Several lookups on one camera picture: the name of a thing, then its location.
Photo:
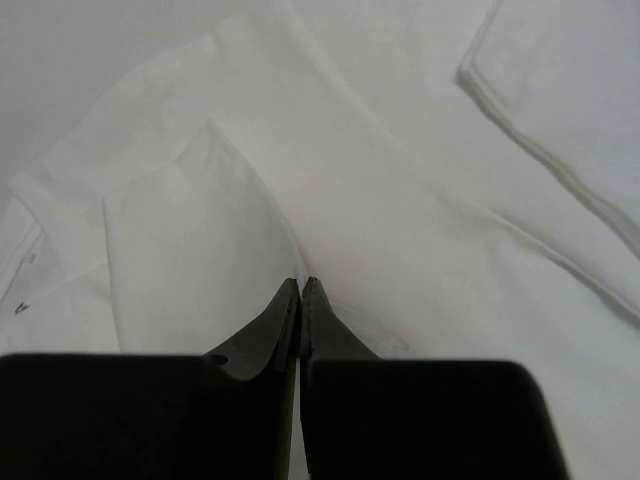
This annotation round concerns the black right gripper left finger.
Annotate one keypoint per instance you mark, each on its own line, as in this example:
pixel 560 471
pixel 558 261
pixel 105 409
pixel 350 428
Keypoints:
pixel 225 414

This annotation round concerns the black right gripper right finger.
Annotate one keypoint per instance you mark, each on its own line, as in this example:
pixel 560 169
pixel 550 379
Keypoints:
pixel 364 417

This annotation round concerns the white Coca-Cola print t-shirt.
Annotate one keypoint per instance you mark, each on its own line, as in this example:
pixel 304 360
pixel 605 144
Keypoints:
pixel 462 176

